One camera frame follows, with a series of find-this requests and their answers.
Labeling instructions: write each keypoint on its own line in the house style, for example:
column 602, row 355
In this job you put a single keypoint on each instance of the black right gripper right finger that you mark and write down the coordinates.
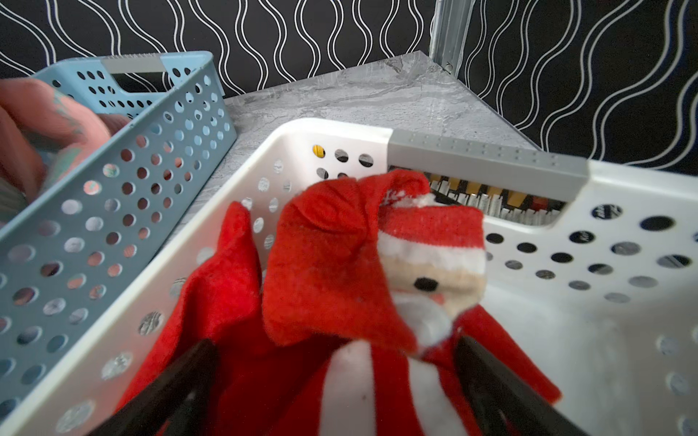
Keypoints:
column 502, row 403

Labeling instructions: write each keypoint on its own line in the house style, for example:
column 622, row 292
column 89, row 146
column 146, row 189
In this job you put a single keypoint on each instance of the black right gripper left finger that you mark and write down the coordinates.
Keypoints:
column 175, row 403

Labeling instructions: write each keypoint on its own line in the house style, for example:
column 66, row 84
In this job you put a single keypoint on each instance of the red striped cuff sock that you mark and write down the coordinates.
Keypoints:
column 255, row 379

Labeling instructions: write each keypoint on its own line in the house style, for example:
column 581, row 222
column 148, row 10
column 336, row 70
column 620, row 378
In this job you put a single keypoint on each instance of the red white striped sock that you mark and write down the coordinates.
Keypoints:
column 365, row 389

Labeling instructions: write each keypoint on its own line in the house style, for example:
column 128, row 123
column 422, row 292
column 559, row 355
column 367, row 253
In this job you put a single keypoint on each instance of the pink sock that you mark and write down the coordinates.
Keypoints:
column 45, row 135

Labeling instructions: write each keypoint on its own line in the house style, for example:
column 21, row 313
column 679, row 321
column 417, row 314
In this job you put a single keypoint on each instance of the red santa face sock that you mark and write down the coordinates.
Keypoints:
column 375, row 259

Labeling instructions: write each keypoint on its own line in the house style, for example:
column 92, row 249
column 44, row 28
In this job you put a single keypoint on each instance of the white perforated basket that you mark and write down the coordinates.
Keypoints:
column 602, row 295

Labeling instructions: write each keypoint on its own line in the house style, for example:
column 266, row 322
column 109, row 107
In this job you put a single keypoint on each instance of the light blue right basket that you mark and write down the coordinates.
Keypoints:
column 68, row 256

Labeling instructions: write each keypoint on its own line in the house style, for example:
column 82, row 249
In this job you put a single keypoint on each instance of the aluminium corner post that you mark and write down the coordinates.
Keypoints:
column 449, row 31

